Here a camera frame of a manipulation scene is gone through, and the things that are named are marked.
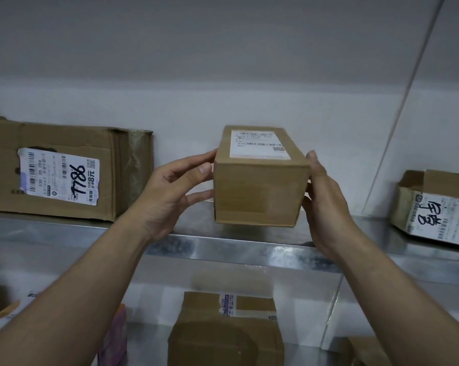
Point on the person's right hand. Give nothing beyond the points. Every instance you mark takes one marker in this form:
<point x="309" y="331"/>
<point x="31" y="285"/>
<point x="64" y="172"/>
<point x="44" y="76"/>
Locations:
<point x="328" y="213"/>

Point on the person's left thumb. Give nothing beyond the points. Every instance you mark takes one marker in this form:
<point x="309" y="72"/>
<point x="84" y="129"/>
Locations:
<point x="191" y="167"/>

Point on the large flat cardboard box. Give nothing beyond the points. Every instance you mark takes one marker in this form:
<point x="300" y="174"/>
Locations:
<point x="50" y="148"/>

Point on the person's right forearm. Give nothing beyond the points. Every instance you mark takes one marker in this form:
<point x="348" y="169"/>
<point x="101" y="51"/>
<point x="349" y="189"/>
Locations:
<point x="397" y="304"/>

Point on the plain brown cardboard box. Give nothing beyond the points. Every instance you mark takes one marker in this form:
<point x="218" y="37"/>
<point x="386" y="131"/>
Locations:
<point x="364" y="352"/>

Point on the dented taped cardboard box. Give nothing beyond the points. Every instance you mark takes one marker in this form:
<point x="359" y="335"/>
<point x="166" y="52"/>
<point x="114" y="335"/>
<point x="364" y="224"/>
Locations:
<point x="225" y="335"/>

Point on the person's left forearm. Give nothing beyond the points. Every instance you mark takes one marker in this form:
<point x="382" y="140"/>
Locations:
<point x="73" y="297"/>

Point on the small labelled cardboard box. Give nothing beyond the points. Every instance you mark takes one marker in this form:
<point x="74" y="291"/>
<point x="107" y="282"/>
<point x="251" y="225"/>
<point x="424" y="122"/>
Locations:
<point x="258" y="190"/>

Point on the person's left hand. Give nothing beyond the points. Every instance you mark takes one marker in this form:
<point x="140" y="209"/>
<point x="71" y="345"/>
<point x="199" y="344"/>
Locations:
<point x="164" y="201"/>

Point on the person's right thumb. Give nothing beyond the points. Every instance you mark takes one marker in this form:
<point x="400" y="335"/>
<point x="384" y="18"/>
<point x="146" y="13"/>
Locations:
<point x="315" y="169"/>

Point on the white and orange package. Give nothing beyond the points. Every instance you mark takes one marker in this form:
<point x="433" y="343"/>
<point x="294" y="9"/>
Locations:
<point x="2" y="318"/>

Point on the steel shelf unit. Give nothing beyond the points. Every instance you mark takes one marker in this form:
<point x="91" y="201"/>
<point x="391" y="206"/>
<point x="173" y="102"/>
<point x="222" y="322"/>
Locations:
<point x="252" y="247"/>

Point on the open torn cardboard box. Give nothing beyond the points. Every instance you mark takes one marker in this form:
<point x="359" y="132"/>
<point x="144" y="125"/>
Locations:
<point x="435" y="213"/>

